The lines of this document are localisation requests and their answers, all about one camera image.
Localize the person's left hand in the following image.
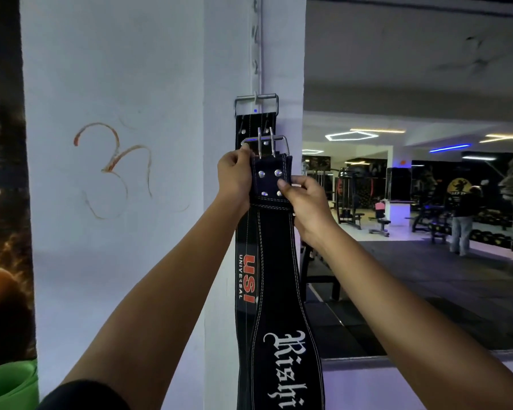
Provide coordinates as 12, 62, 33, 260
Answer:
217, 143, 256, 215

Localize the person's right hand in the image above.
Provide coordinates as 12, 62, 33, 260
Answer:
276, 175, 341, 249

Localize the black belt with white lettering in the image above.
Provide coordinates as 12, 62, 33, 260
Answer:
241, 126, 326, 410

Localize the person's right forearm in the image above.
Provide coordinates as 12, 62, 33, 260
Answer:
301, 226, 513, 410

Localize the person's left forearm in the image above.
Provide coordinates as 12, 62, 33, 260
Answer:
62, 196, 251, 410

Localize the hexagonal ceiling light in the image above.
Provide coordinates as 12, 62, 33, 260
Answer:
324, 130, 379, 142

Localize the black belt with red lettering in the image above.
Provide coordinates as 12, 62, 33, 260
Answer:
233, 93, 280, 410

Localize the black gym bench machine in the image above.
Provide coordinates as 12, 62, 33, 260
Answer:
412, 202, 452, 245

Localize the black shirt sleeve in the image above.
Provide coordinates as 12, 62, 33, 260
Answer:
38, 379, 131, 410

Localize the green rolled mat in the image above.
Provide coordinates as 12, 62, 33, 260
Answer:
0, 358, 40, 410

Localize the white metal wall hook rail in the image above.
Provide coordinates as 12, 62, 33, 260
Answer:
250, 0, 264, 108

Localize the large wall mirror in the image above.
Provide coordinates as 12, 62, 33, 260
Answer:
303, 0, 513, 360

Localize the dark wall poster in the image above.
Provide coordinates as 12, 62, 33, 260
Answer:
0, 0, 38, 373

